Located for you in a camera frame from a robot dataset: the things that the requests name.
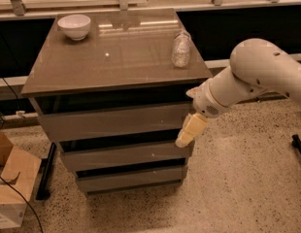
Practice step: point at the grey bottom drawer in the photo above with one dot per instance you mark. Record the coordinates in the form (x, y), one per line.
(133, 180)

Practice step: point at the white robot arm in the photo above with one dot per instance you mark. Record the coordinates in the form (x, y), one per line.
(255, 67)

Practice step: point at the grey top drawer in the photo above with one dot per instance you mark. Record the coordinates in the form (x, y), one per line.
(97, 124)

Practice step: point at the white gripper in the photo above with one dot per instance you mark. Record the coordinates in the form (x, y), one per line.
(205, 101)

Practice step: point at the grey drawer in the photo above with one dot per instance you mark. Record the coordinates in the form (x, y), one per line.
(133, 180)
(97, 124)
(112, 157)

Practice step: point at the grey middle drawer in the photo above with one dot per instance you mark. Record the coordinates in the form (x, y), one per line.
(112, 157)

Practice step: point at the clear plastic bottle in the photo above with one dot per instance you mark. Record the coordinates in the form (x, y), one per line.
(181, 49)

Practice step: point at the white ceramic bowl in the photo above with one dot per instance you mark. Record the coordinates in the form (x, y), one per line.
(75, 27)

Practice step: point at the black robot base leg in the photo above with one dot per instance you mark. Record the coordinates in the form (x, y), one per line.
(296, 142)

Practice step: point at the cardboard box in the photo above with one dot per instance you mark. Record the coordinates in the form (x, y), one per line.
(17, 177)

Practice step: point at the grey drawer cabinet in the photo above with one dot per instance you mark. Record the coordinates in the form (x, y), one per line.
(124, 61)

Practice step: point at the black left stand foot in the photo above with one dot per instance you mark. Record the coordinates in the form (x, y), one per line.
(43, 192)

